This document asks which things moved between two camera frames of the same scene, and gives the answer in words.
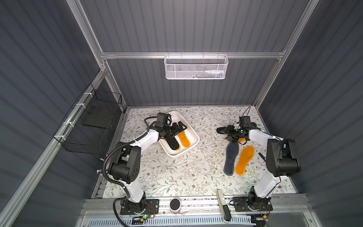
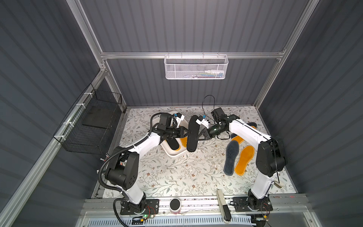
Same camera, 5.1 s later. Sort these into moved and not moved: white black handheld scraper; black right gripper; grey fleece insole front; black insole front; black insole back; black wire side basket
Moved: black right gripper; black insole back
Not moved: white black handheld scraper; grey fleece insole front; black insole front; black wire side basket
